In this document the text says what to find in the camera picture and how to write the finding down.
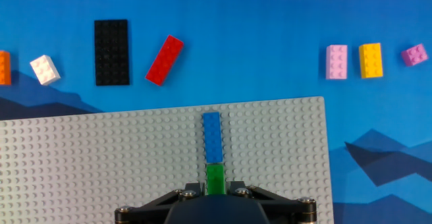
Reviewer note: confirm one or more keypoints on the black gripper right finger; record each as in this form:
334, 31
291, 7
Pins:
290, 210

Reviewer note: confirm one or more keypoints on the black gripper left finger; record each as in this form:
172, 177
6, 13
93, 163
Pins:
148, 212

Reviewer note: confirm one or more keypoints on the green Lego brick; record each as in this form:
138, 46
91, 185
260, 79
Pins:
215, 180

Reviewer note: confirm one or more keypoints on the long blue Lego brick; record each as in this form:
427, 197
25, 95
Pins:
212, 138

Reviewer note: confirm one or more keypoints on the grey Lego baseplate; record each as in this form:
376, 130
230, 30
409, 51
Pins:
84, 166

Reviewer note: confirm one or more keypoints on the red Lego brick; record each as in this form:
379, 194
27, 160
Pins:
164, 60

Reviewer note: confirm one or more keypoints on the light pink Lego brick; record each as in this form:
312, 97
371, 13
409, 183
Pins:
336, 62

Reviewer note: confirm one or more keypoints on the black Lego plate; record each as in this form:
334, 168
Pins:
111, 52

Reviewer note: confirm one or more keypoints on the yellow Lego brick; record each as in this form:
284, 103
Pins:
370, 60

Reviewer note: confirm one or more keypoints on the white Lego brick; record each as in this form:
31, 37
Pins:
45, 69

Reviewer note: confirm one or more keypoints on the small magenta Lego brick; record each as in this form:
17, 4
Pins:
414, 55

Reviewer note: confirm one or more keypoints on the orange Lego brick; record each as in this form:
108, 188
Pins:
4, 68

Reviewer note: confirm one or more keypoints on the blue mountain print tablecloth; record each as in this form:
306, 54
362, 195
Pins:
253, 31

